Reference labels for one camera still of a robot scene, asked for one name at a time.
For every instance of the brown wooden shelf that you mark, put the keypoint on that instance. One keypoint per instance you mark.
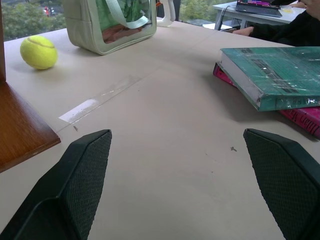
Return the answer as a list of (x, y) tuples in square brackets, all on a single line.
[(17, 125)]

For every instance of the pink book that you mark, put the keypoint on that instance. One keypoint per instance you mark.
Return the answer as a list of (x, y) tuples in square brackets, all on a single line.
[(303, 120)]

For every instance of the white background desk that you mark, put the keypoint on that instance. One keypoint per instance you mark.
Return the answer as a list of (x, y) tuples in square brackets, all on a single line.
[(250, 16)]

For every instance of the bystander black sleeve arm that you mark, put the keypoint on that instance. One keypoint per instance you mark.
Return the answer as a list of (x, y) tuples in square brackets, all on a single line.
[(292, 27)]

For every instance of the green hardcover book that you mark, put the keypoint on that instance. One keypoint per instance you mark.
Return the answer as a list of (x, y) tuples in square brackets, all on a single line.
[(275, 72)]

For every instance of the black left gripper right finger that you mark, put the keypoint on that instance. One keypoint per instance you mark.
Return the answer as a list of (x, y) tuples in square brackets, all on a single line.
[(287, 185)]

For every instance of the pale green clear-window bag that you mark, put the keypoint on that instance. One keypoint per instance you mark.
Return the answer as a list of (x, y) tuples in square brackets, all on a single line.
[(110, 25)]

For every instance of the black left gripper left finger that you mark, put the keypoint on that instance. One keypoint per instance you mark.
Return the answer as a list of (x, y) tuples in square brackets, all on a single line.
[(75, 185)]

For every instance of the yellow tennis ball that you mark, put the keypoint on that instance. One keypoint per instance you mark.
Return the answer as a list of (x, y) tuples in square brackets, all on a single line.
[(39, 52)]

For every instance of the dark laptop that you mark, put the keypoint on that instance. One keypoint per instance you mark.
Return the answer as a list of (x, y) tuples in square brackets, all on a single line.
[(260, 7)]

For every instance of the bystander bare hand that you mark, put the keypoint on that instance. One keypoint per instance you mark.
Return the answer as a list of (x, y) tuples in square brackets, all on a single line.
[(243, 31)]

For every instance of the clear tape strip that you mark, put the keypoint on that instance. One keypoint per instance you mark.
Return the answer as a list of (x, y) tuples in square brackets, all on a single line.
[(100, 98)]

